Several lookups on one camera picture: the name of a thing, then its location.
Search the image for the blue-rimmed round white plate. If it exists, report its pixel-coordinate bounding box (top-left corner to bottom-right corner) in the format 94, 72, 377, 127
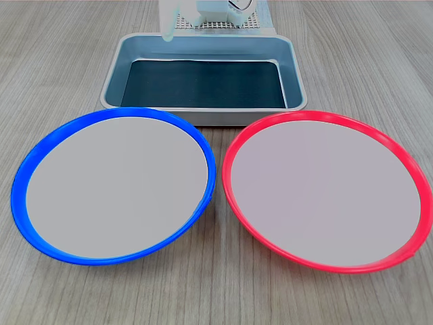
10, 106, 217, 266

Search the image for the black tray mat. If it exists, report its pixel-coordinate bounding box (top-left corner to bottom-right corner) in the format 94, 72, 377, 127
120, 60, 289, 109

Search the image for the translucent tape strip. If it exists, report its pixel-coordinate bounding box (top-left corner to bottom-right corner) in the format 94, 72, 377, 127
258, 0, 277, 35

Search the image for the rectangular steel tray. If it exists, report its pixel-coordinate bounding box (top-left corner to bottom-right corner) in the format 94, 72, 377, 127
100, 32, 308, 127

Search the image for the red-rimmed round white plate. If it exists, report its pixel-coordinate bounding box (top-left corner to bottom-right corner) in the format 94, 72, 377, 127
221, 110, 433, 274

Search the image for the thin black cable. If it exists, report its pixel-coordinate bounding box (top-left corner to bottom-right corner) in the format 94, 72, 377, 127
228, 0, 255, 12

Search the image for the pale perforated base plate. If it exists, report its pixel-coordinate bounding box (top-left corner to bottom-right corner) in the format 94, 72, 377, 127
174, 6, 262, 31

